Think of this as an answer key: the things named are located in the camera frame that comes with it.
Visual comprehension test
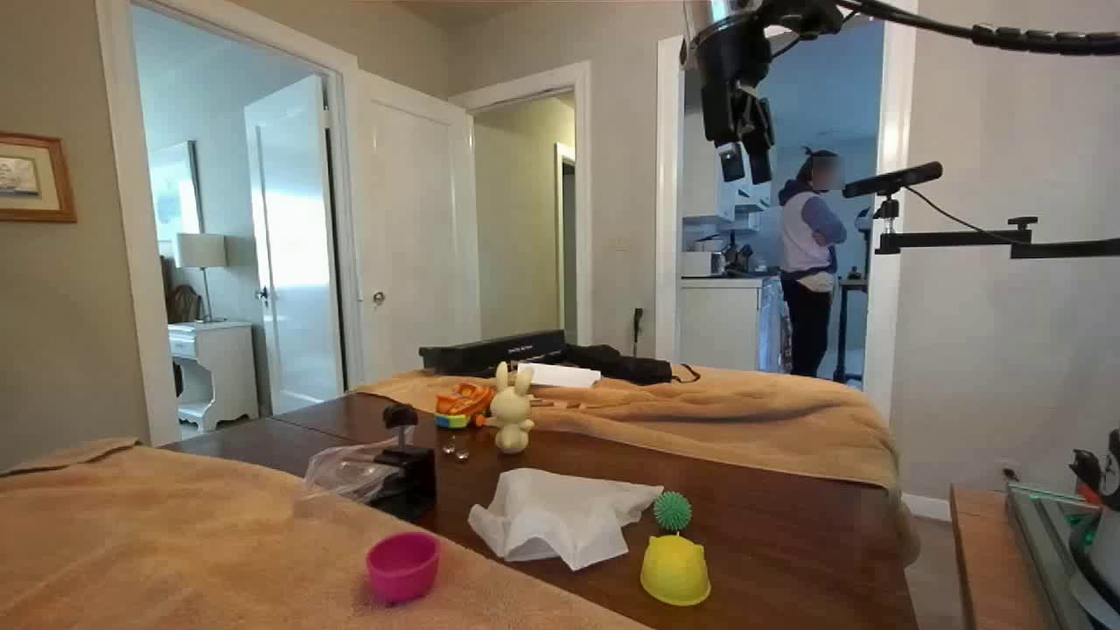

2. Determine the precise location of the white table lamp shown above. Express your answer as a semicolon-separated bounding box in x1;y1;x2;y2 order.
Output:
177;232;236;324

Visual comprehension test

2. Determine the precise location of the black bag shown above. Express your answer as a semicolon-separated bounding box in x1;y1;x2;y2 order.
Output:
557;339;705;388

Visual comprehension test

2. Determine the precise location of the framed wall picture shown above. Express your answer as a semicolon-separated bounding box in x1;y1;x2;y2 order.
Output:
0;125;81;227

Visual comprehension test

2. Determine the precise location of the black box with clamp knob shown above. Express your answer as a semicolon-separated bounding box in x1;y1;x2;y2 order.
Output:
370;402;442;517

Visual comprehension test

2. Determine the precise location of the clear plastic bag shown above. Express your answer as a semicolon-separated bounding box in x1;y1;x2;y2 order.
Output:
303;436;402;507

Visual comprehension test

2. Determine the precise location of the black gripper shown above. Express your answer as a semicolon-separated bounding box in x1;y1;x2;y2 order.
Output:
695;20;782;190

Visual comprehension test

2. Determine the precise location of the pink plastic cup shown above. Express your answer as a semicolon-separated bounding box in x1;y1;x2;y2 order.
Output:
363;528;444;608

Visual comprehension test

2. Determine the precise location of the white flat object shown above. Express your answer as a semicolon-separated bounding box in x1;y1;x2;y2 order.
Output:
514;360;607;393

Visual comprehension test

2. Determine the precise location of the white panel door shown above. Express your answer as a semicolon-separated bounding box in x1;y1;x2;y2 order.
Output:
242;72;349;420

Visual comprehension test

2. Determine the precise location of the grey robot base tray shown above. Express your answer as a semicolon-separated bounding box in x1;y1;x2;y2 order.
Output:
998;428;1120;630

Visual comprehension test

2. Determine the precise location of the green spiky ball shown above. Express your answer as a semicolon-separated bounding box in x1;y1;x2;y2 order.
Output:
653;491;696;537

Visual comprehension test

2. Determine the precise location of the white tissue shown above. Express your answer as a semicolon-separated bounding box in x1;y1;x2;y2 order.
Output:
466;464;669;573

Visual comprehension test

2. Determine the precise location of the cream bunny figurine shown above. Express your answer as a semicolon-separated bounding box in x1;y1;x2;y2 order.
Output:
485;358;541;458

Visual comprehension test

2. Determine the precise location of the white nightstand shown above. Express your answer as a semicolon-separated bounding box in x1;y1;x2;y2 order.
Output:
165;318;263;436

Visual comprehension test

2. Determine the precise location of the white door with round knob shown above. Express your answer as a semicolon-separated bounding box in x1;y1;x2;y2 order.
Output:
349;71;485;386

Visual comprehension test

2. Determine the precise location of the orange toy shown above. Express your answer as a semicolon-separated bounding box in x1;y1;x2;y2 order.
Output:
435;377;498;433

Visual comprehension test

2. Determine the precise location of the yellow plastic cup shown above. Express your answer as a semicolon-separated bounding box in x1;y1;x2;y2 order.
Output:
636;532;719;614

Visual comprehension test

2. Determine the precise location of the tan towel under black bag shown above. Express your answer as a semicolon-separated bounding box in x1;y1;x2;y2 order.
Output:
356;363;923;567

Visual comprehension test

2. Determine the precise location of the wooden side table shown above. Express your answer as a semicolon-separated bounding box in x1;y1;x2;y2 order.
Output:
949;482;1061;630

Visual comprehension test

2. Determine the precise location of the person in lavender vest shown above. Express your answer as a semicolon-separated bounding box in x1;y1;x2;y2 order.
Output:
774;148;853;383

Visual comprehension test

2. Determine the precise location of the black camera on stand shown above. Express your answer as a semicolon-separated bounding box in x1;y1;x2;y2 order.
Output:
842;156;949;204

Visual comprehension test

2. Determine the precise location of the long black case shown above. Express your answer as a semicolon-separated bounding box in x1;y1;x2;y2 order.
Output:
416;324;572;377

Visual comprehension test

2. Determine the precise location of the white kitchen counter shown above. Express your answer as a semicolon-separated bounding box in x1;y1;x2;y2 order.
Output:
675;272;772;373

